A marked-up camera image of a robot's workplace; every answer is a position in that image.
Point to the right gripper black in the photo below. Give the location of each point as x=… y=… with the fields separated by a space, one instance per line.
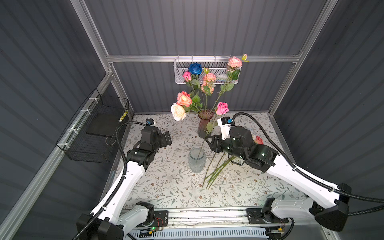
x=215 y=141

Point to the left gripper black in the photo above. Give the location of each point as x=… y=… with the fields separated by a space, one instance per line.
x=163 y=143

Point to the clear ribbed glass vase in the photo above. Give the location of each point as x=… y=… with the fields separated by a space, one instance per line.
x=197 y=160

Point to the cream white artificial rose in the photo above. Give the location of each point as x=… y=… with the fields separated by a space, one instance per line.
x=178 y=112

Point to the pink ribbed glass vase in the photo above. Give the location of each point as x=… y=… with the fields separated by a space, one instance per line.
x=205 y=118

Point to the salmon pink artificial rose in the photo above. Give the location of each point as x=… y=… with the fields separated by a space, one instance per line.
x=184 y=99

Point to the magenta pink artificial rose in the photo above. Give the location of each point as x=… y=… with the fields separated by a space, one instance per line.
x=187 y=76

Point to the pale pink carnation spray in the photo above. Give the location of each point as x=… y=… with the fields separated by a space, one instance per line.
x=234 y=65

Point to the blue artificial rose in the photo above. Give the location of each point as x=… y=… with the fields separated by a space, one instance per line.
x=195 y=69

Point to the light pink rosebud stem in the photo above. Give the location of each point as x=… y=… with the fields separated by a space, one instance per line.
x=222 y=109

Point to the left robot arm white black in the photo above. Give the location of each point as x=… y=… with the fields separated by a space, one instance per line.
x=105 y=221

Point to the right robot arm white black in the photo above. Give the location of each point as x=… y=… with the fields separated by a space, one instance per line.
x=323 y=204

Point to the bunch of artificial roses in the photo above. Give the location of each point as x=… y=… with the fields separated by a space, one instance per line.
x=218 y=169

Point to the yellow item in black basket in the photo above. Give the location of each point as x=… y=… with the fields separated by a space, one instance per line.
x=123 y=116

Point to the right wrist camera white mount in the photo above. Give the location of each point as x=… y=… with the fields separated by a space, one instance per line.
x=225 y=124

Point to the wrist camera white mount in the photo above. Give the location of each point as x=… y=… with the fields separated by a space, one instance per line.
x=225 y=124
x=150 y=122

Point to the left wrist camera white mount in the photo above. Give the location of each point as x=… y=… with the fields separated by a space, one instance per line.
x=150 y=122

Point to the black wire basket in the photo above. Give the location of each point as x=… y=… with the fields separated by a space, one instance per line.
x=93 y=136

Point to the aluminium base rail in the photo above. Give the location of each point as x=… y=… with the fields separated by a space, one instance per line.
x=207 y=217

